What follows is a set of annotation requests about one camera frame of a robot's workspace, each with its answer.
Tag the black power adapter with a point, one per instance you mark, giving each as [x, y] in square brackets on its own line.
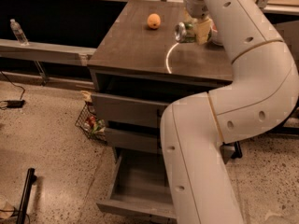
[15, 103]

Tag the middle grey drawer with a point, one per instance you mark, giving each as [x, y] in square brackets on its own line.
[143, 142]

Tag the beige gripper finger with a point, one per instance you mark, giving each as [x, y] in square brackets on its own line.
[203, 30]
[188, 18]

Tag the grey drawer cabinet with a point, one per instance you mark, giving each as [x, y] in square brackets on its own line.
[138, 62]

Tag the black metal bar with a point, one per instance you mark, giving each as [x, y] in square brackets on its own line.
[29, 181]

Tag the green soda can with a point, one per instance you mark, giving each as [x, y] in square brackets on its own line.
[185, 32]

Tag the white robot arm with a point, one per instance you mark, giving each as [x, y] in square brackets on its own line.
[263, 93]

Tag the grey metal shelf rail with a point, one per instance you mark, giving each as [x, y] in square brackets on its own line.
[43, 52]

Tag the top grey drawer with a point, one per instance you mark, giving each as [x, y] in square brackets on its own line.
[128, 110]

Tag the orange fruit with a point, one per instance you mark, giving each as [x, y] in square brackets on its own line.
[154, 21]

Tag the black wire basket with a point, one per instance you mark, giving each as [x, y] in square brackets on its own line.
[90, 125]

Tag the white bowl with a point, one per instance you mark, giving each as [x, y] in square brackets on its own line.
[216, 36]

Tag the clear plastic water bottle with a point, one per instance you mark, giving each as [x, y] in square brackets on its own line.
[18, 32]

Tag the grey drawer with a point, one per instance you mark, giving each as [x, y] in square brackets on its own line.
[143, 142]
[139, 189]
[128, 110]

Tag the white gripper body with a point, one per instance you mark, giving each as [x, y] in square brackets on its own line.
[195, 6]

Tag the bottom grey drawer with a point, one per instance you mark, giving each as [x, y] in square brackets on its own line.
[139, 189]

